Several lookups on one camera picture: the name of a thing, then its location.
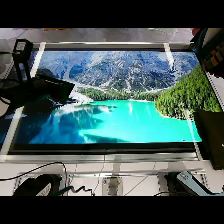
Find silver frame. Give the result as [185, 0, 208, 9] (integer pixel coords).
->
[0, 41, 224, 197]

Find black cable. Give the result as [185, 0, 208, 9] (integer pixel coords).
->
[57, 185, 97, 197]
[0, 161, 70, 191]

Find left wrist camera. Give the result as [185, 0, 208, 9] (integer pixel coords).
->
[12, 38, 35, 83]

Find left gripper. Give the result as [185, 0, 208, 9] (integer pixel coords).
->
[31, 73, 76, 104]

